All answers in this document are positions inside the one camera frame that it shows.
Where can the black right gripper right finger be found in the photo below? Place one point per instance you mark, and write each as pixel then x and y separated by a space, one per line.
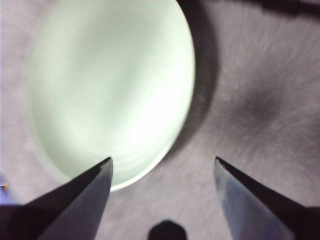
pixel 262 212

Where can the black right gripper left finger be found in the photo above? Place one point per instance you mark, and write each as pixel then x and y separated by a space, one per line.
pixel 62 212

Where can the pale green plate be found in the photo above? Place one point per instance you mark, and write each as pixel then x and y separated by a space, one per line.
pixel 112 87

